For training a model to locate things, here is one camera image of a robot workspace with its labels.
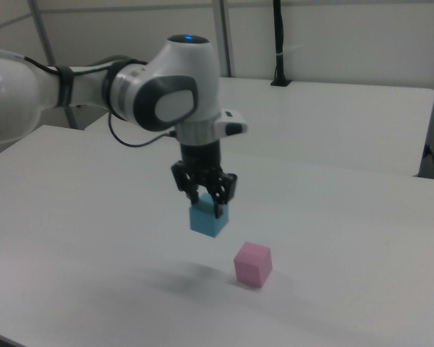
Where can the black camera stand pole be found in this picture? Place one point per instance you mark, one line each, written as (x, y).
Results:
(279, 39)

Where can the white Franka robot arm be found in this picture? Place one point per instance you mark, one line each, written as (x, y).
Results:
(173, 76)

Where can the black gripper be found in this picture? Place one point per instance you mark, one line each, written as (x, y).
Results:
(200, 159)

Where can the pink cube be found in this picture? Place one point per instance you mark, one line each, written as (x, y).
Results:
(251, 265)

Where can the blue cube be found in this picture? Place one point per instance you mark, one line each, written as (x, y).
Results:
(204, 220)

